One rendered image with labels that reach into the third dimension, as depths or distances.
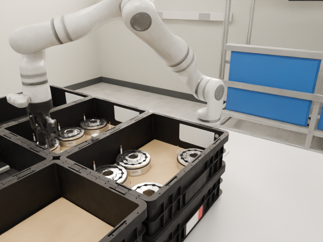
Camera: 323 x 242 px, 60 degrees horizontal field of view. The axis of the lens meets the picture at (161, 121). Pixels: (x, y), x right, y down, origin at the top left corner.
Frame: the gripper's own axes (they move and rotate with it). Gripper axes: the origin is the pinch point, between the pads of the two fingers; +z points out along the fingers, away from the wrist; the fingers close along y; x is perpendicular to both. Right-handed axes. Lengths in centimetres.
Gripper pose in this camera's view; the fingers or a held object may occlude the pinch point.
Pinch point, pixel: (45, 141)
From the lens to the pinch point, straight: 96.3
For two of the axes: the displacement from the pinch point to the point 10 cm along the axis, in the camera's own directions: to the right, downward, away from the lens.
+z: 0.0, 9.2, 3.9
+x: -6.6, 2.9, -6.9
